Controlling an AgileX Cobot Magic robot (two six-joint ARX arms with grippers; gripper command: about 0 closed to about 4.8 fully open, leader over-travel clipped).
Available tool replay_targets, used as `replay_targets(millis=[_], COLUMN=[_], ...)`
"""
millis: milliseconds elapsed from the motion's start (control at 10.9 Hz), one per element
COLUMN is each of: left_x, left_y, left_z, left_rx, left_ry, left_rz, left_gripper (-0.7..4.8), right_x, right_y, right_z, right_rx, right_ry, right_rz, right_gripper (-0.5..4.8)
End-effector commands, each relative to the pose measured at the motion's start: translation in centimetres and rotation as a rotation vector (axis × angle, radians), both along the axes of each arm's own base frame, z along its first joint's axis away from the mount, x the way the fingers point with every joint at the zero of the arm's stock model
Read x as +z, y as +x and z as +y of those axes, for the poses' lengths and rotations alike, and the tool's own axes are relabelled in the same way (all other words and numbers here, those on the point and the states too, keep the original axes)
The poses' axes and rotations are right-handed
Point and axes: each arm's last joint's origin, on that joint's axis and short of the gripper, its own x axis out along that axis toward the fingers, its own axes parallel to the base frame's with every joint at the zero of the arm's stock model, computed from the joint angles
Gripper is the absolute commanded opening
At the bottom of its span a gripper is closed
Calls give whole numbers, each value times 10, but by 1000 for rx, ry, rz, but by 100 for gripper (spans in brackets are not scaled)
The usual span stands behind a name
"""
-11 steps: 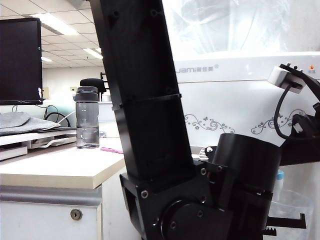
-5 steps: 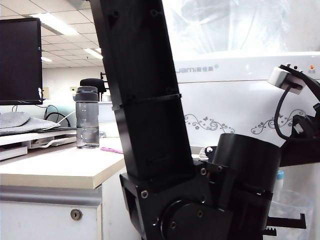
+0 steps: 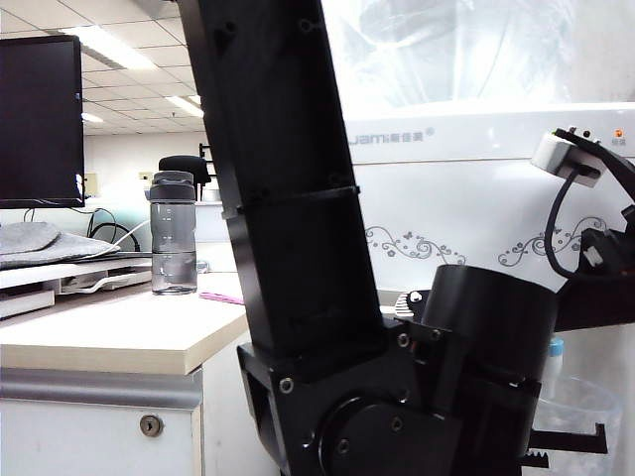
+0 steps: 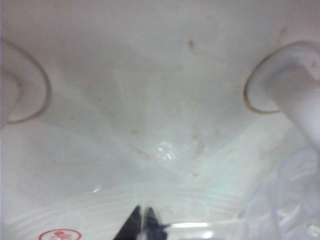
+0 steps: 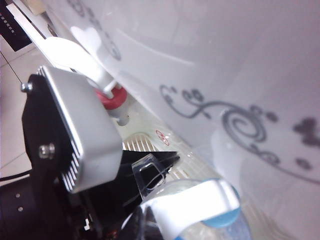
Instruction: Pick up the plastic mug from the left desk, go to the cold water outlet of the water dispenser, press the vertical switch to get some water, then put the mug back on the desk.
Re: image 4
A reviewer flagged white floor water dispenser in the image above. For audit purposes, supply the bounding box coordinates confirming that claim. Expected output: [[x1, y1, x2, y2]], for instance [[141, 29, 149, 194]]
[[0, 0, 320, 240]]

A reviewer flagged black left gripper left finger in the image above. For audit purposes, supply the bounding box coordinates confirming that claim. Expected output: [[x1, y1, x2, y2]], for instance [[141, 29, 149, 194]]
[[119, 205, 142, 240]]

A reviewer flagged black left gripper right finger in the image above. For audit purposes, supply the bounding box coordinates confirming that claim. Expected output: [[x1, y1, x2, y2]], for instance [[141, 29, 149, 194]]
[[144, 206, 168, 240]]

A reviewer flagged white ribbed drip tray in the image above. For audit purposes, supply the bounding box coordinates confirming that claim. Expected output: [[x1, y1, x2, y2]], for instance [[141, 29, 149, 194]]
[[0, 184, 251, 240]]

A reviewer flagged clear plastic mug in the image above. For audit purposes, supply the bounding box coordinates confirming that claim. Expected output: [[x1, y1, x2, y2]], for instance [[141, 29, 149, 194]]
[[139, 144, 320, 240]]

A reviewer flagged blue cold water tap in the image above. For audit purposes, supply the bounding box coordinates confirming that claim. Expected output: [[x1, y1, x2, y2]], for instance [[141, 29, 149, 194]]
[[243, 41, 320, 151]]

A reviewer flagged red hot water tap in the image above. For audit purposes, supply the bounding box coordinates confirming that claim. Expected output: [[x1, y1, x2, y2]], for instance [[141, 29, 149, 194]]
[[0, 41, 53, 126]]

